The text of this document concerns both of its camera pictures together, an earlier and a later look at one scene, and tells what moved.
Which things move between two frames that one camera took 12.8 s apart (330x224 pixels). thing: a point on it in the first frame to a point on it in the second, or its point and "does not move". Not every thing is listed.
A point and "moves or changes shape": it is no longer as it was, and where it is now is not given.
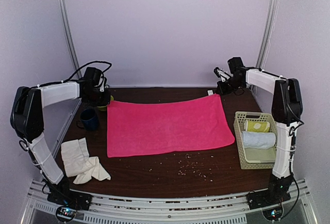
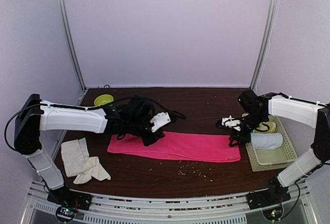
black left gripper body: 97,99 to 137,130
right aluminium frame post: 270,20 does not move
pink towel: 142,127 moves or changes shape
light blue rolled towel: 262,140 does not move
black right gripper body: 231,86 to 247,137
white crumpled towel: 78,162 does not move
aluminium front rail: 168,209 does not move
